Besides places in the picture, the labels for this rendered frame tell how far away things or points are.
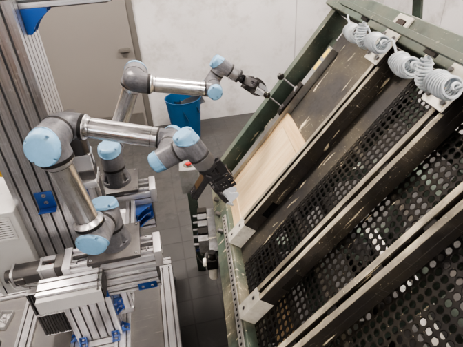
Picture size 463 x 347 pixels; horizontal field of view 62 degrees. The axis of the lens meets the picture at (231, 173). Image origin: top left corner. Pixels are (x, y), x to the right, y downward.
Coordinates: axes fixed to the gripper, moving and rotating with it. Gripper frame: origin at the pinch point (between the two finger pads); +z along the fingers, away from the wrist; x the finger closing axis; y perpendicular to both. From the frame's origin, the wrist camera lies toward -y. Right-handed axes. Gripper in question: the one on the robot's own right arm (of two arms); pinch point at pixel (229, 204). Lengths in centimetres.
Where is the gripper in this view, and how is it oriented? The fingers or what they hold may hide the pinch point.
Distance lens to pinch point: 144.5
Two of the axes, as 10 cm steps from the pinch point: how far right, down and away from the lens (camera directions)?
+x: -2.1, -5.3, 8.2
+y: 8.4, -5.2, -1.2
